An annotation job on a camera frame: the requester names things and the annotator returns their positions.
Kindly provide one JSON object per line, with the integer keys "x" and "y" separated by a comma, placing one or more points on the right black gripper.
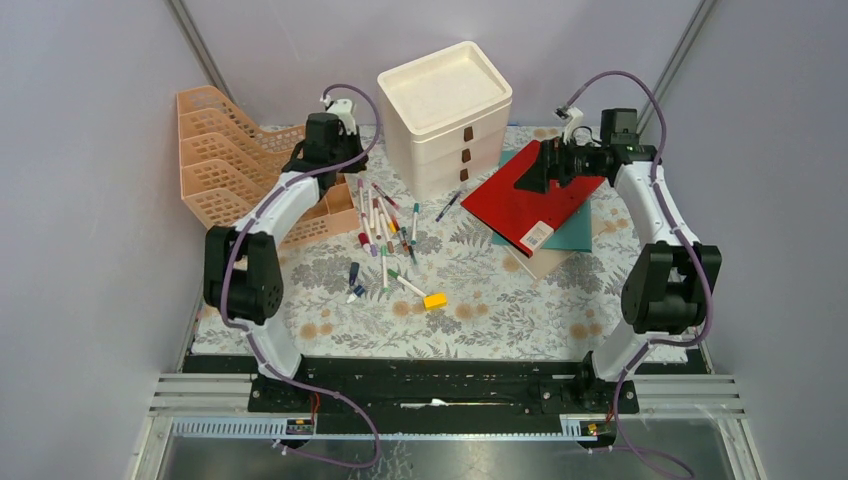
{"x": 548, "y": 165}

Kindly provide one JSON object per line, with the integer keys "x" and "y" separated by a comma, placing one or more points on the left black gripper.
{"x": 354, "y": 140}

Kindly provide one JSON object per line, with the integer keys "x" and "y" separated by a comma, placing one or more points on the white three-drawer cabinet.
{"x": 444, "y": 118}

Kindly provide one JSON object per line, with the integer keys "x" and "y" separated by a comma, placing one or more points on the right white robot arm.
{"x": 669, "y": 290}

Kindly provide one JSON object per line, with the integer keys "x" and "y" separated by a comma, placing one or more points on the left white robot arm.
{"x": 242, "y": 278}

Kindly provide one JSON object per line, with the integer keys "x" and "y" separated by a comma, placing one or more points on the teal folder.
{"x": 575, "y": 234}

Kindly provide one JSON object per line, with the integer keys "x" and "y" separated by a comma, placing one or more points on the red capped marker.
{"x": 386, "y": 197}

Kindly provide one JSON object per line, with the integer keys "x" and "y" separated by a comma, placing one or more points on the peach plastic file organizer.
{"x": 228, "y": 163}

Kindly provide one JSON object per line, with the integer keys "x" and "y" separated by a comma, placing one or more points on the beige notebook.
{"x": 541, "y": 264}

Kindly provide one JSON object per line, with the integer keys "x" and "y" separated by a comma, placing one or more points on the blue pen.
{"x": 448, "y": 206}

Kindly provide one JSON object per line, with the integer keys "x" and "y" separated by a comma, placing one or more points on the green marker upright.
{"x": 384, "y": 268}

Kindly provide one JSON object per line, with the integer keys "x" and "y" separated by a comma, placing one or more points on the green capped white marker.
{"x": 395, "y": 275}

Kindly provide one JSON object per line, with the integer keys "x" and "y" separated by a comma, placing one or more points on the small blue white cap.
{"x": 357, "y": 292}

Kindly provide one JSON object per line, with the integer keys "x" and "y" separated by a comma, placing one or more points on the floral table mat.
{"x": 495, "y": 309}

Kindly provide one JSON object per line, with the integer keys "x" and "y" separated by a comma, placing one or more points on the yellow eraser block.
{"x": 435, "y": 301}

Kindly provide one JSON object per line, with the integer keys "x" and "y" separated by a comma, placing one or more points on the red ring binder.
{"x": 522, "y": 219}

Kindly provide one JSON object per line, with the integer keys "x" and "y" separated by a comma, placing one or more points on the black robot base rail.
{"x": 403, "y": 396}

